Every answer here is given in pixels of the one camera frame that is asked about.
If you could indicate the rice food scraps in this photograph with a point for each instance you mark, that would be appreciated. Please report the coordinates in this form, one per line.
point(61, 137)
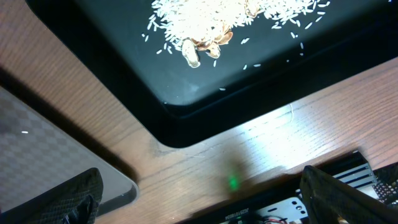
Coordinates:
point(191, 26)

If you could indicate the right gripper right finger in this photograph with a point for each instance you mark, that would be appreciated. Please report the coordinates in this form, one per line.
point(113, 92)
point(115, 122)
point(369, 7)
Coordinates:
point(326, 198)

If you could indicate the brown serving tray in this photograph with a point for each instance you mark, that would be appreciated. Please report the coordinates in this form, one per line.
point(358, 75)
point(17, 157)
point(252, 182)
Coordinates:
point(37, 156)

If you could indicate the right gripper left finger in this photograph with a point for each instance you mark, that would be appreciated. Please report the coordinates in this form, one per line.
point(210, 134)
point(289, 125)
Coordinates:
point(74, 201)

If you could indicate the black waste tray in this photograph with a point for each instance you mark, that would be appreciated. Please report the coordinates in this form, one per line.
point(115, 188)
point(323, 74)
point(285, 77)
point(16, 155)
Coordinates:
point(261, 69)

